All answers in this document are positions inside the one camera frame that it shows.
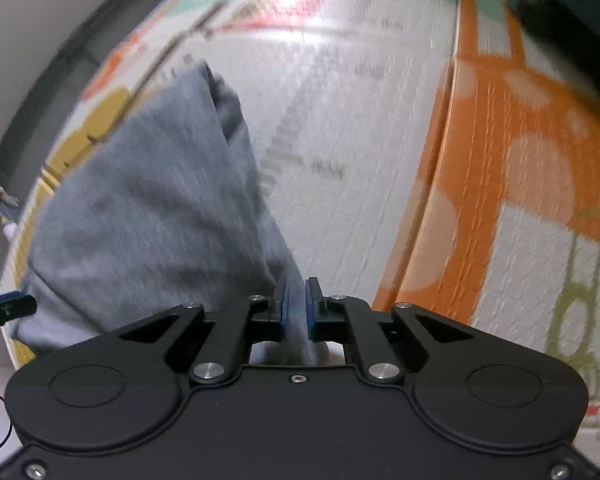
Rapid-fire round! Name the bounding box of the grey sweatshirt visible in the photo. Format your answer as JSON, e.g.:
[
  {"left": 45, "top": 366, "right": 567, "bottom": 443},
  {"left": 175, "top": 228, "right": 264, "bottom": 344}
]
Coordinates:
[{"left": 12, "top": 59, "right": 331, "bottom": 366}]

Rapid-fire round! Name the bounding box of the taped grey pole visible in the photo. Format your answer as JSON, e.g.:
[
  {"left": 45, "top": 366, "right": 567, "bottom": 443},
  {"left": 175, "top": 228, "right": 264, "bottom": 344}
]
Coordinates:
[{"left": 0, "top": 184, "right": 21, "bottom": 223}]

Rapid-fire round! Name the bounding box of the printed foam play mat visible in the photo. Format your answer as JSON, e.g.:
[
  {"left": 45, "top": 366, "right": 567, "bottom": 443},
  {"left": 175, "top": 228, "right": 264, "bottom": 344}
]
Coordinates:
[{"left": 0, "top": 0, "right": 600, "bottom": 471}]

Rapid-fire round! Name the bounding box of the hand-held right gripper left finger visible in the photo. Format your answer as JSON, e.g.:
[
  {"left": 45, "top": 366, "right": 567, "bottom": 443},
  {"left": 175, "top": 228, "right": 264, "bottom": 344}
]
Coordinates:
[{"left": 117, "top": 276, "right": 287, "bottom": 387}]

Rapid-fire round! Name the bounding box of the dark green garment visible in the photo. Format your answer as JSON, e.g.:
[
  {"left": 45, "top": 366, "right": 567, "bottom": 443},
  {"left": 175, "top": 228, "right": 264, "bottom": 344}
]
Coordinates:
[{"left": 507, "top": 0, "right": 600, "bottom": 138}]

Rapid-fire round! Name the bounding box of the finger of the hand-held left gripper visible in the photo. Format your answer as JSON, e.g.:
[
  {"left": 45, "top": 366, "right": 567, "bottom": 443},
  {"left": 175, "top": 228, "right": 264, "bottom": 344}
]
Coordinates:
[{"left": 0, "top": 292, "right": 37, "bottom": 338}]

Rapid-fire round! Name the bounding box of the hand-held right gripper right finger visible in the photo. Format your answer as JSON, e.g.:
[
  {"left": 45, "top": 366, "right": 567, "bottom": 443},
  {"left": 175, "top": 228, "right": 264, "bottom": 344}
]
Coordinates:
[{"left": 305, "top": 276, "right": 473, "bottom": 387}]

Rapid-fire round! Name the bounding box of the grey bed rail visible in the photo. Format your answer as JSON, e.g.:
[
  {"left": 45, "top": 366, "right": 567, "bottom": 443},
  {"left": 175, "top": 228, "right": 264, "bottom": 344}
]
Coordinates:
[{"left": 0, "top": 0, "right": 201, "bottom": 186}]

